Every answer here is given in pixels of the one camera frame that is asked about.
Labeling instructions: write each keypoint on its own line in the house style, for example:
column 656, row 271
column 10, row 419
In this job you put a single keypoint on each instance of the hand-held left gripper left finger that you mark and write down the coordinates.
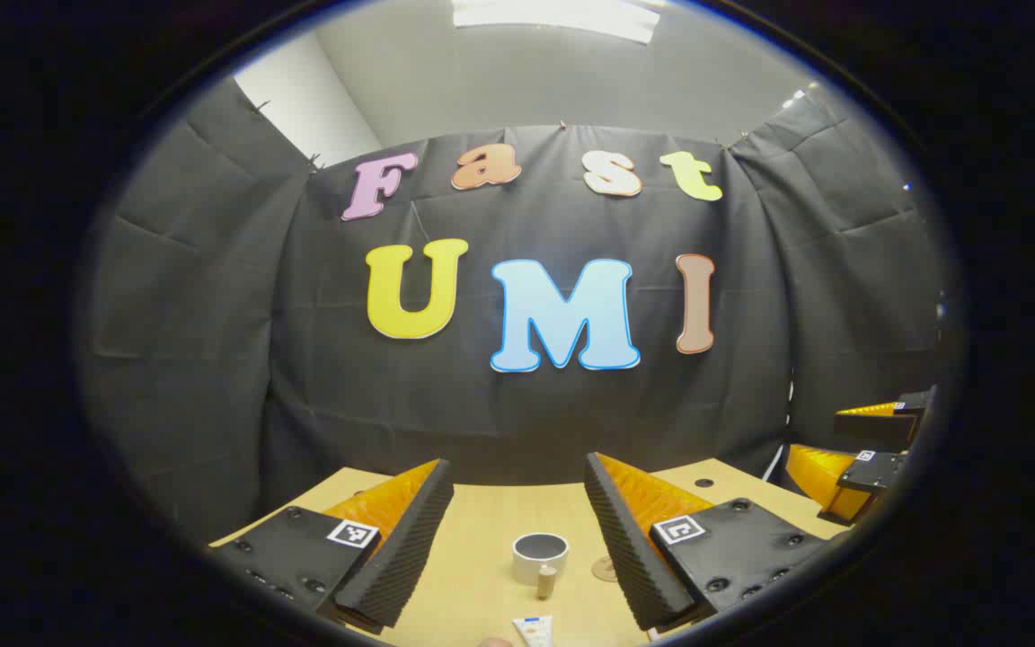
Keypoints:
column 410, row 548

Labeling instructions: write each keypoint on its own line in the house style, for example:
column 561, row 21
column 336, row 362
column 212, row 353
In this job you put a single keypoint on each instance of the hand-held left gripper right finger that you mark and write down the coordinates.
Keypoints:
column 625, row 548

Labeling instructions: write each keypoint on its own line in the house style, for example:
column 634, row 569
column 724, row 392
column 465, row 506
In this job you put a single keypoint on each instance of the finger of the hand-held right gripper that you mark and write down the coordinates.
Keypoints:
column 877, row 422
column 814, row 476

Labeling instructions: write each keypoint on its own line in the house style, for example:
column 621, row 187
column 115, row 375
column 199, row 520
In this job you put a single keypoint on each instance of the round cork coaster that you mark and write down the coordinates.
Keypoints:
column 603, row 569

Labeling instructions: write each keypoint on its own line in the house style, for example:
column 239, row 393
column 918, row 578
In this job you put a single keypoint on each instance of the white cup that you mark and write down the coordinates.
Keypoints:
column 540, row 562

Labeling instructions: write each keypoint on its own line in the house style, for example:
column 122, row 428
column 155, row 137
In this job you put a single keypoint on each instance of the white toothpaste tube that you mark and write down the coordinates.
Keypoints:
column 533, row 632

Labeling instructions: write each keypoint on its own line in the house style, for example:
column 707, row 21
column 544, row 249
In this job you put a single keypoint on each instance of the light wooden desktop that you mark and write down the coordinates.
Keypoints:
column 482, row 521

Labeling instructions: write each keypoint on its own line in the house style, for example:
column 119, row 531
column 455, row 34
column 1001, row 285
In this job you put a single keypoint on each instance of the black backdrop cloth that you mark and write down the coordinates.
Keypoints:
column 212, row 359

